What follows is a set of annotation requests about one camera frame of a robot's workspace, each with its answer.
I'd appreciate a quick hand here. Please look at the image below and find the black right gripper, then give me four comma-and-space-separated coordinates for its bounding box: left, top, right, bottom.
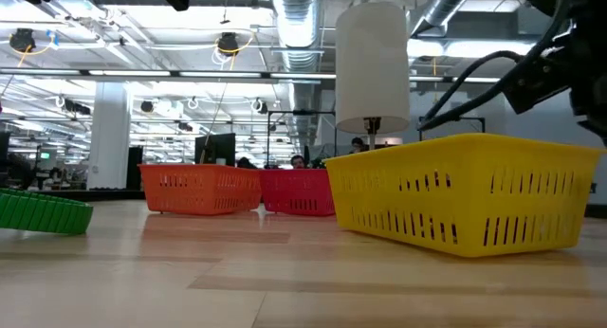
568, 28, 607, 147

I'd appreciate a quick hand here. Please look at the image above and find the yellow plastic basket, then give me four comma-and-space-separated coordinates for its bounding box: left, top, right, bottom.
324, 132, 607, 259

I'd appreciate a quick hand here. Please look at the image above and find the green ribbed watch band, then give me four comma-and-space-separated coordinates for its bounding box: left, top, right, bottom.
0, 188, 95, 236

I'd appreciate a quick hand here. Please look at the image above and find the white pillar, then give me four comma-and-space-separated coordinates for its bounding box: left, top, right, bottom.
87, 81, 132, 191

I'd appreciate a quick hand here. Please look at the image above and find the black monitor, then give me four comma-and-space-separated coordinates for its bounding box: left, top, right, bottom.
194, 132, 237, 166

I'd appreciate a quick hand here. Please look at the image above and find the black cabinet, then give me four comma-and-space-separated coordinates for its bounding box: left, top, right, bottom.
126, 146, 143, 191

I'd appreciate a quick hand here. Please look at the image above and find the orange plastic basket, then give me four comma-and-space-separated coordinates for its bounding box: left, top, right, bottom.
138, 163, 263, 217

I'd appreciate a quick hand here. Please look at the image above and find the white shade table lamp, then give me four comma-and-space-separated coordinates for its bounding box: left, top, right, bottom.
335, 1, 412, 152

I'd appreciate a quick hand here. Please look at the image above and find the red plastic basket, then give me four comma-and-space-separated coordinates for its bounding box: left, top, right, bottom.
258, 168, 336, 218

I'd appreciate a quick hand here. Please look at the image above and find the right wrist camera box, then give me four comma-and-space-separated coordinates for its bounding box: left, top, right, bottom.
502, 46, 573, 116

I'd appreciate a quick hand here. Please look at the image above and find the black ceiling cable reel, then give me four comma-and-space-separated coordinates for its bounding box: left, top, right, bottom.
216, 32, 241, 58
9, 27, 37, 53

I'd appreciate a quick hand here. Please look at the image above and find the black metal frame stand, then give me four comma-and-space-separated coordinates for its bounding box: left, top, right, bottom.
267, 109, 338, 171
418, 115, 487, 136

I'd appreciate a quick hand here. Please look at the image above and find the ribbed silver air duct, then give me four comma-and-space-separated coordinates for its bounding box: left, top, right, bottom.
270, 0, 324, 144

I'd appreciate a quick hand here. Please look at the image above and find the slanted silver air duct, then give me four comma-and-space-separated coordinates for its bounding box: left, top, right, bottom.
410, 0, 478, 38

